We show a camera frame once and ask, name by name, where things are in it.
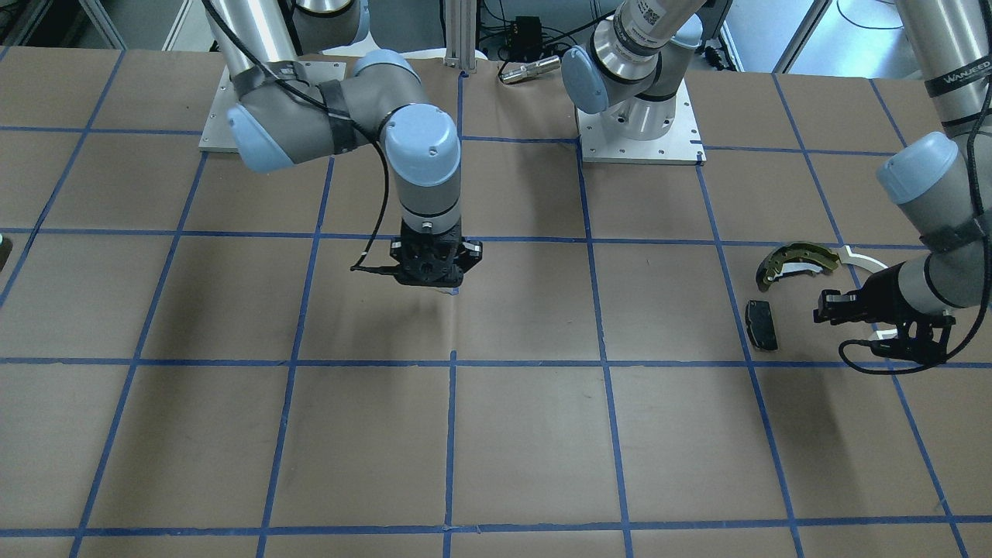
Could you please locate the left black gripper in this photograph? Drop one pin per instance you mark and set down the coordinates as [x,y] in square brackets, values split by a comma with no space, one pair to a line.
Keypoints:
[886,288]

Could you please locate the silver metal cylinder tool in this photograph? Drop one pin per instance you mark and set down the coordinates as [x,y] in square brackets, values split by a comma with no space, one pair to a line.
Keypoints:
[529,71]

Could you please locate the black brake pad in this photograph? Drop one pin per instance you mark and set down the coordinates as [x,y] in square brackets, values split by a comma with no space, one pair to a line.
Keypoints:
[759,326]

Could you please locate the black electronics box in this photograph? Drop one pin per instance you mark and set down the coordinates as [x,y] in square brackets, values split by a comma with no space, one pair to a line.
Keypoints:
[525,37]

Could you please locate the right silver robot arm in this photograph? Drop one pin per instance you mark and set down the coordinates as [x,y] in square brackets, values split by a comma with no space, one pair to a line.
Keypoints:
[285,116]

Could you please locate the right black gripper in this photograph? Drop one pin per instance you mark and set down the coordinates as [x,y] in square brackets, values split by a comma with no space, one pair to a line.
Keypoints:
[472,253]

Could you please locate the white curved plastic bracket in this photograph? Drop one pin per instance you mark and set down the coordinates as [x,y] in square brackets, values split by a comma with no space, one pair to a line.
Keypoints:
[847,256]

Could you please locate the aluminium frame post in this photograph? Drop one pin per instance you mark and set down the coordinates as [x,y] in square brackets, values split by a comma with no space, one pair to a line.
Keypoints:
[460,31]

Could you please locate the olive brake shoe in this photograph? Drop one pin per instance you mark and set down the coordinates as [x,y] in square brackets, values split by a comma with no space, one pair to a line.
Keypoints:
[795,258]

